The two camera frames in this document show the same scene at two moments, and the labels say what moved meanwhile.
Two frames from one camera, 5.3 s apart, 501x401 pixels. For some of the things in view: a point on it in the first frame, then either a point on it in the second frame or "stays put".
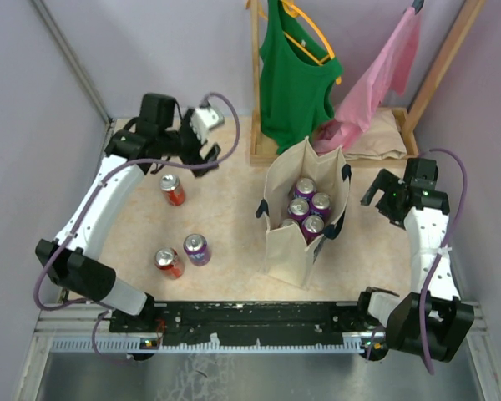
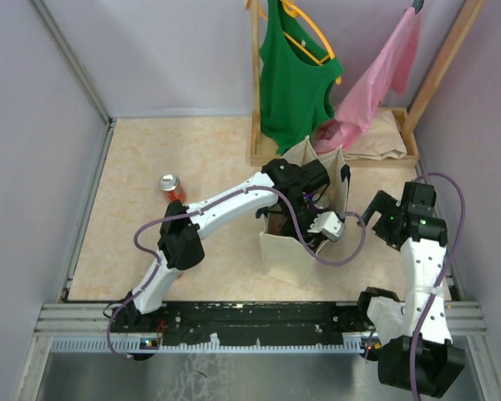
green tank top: (296, 75) stays put
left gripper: (196, 157) to (307, 236)
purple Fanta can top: (321, 205) stays put
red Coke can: (171, 186) stays put
